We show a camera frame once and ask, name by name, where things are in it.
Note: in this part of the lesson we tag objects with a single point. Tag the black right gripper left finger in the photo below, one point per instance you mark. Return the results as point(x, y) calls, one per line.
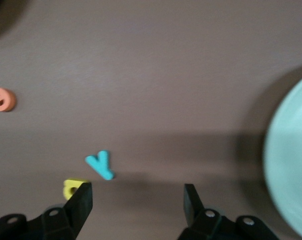
point(76, 212)

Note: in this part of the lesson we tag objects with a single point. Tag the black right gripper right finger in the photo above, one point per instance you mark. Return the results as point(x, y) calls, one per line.
point(198, 220)

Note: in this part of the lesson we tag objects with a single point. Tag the yellow foam letter a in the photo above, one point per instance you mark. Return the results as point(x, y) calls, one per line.
point(69, 185)

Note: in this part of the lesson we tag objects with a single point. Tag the teal foam letter y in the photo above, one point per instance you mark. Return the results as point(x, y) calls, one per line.
point(102, 167)

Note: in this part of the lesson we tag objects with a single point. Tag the light green plate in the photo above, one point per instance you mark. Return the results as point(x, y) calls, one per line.
point(290, 162)

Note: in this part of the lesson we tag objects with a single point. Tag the orange foam letter e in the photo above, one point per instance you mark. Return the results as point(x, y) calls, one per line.
point(8, 100)

